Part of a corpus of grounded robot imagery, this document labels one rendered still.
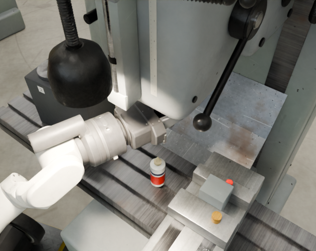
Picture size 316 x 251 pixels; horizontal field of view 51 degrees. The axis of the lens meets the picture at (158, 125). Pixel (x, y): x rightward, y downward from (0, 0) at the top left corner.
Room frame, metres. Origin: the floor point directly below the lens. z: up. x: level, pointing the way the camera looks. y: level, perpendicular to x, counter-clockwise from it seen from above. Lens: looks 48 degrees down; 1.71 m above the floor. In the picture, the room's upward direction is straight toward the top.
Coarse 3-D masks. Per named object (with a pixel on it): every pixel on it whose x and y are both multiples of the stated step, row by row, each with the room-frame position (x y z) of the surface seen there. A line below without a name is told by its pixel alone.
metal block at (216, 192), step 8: (208, 176) 0.42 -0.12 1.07; (208, 184) 0.40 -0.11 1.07; (216, 184) 0.40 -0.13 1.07; (224, 184) 0.40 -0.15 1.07; (200, 192) 0.38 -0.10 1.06; (208, 192) 0.38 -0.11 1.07; (216, 192) 0.38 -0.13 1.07; (224, 192) 0.38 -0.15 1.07; (208, 200) 0.37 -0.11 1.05; (216, 200) 0.36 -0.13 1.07; (224, 200) 0.36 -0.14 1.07
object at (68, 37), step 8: (56, 0) 0.30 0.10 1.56; (64, 0) 0.30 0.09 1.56; (64, 8) 0.29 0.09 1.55; (72, 8) 0.30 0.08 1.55; (64, 16) 0.29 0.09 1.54; (72, 16) 0.30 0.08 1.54; (64, 24) 0.30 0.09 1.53; (72, 24) 0.30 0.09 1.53; (64, 32) 0.30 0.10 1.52; (72, 32) 0.30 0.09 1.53; (72, 40) 0.29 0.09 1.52
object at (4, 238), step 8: (8, 232) 0.49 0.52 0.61; (16, 232) 0.50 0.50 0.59; (0, 240) 0.46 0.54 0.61; (8, 240) 0.47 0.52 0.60; (16, 240) 0.47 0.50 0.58; (24, 240) 0.49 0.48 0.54; (0, 248) 0.44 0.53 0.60; (8, 248) 0.44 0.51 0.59; (16, 248) 0.45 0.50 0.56; (24, 248) 0.47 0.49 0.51
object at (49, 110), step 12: (36, 72) 0.74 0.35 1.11; (36, 84) 0.70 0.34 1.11; (48, 84) 0.69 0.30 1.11; (36, 96) 0.71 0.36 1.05; (48, 96) 0.68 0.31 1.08; (36, 108) 0.72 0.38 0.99; (48, 108) 0.69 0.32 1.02; (60, 108) 0.66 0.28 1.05; (72, 108) 0.64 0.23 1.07; (84, 108) 0.62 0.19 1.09; (96, 108) 0.64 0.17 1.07; (108, 108) 0.69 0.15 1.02; (48, 120) 0.70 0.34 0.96; (60, 120) 0.67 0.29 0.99; (84, 120) 0.62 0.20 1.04
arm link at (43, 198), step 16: (64, 160) 0.33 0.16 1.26; (16, 176) 0.33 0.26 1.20; (48, 176) 0.30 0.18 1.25; (64, 176) 0.31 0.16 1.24; (80, 176) 0.32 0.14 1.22; (16, 192) 0.29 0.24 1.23; (32, 192) 0.28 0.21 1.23; (48, 192) 0.29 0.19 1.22; (64, 192) 0.30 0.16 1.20; (32, 208) 0.28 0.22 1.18
